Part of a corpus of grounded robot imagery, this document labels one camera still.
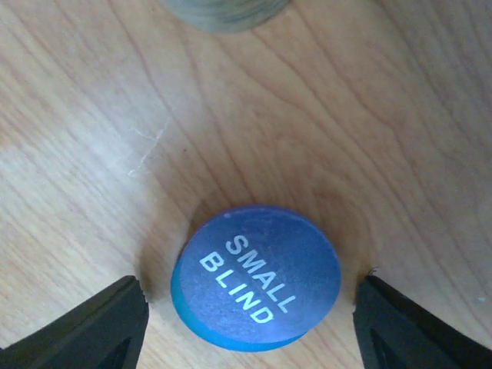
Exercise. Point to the blue small blind button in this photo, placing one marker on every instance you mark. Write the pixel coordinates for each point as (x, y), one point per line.
(255, 278)

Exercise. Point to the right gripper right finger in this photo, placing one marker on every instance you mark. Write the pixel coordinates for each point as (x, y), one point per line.
(394, 332)

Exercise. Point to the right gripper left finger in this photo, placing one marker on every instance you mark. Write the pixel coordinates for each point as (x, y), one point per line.
(106, 331)

